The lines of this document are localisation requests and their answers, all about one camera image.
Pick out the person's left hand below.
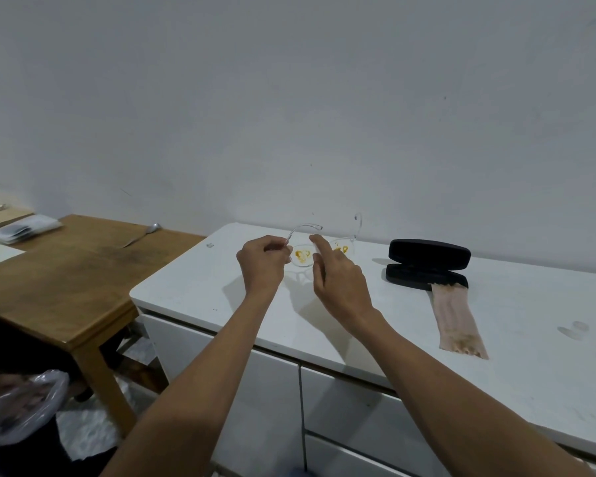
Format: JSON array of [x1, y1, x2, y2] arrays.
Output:
[[236, 235, 293, 297]]

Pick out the clear plastic packet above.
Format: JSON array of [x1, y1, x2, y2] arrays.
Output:
[[0, 214, 63, 245]]

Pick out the clear plastic bag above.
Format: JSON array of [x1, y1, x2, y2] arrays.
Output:
[[0, 369, 71, 448]]

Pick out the black bin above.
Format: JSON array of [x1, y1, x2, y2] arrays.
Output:
[[0, 312, 121, 477]]

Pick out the person's left forearm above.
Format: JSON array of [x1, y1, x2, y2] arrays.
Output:
[[99, 289, 285, 477]]

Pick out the pink stained cleaning cloth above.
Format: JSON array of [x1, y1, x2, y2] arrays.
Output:
[[429, 282, 489, 361]]

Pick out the person's right hand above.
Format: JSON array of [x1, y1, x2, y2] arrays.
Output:
[[308, 234, 378, 337]]

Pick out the white cabinet door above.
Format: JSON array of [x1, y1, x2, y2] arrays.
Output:
[[140, 313, 307, 476]]

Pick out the person's right forearm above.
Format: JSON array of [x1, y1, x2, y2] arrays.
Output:
[[349, 309, 596, 477]]

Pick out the wooden table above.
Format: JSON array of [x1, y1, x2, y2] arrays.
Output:
[[0, 214, 207, 439]]

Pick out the light wooden board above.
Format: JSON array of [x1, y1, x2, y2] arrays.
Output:
[[0, 202, 35, 235]]

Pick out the black glasses case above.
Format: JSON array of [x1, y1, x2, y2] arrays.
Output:
[[385, 238, 472, 292]]

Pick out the wide white cabinet drawer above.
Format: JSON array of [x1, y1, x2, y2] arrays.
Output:
[[300, 366, 596, 477]]

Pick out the clear-framed stained glasses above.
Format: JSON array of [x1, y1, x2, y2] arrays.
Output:
[[283, 212, 364, 285]]

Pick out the low white cabinet drawer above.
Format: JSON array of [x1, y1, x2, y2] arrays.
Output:
[[305, 434, 415, 477]]

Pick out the metal spoon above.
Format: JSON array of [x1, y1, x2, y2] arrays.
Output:
[[121, 223, 163, 249]]

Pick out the white cabinet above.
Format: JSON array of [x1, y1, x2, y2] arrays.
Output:
[[129, 222, 596, 477]]

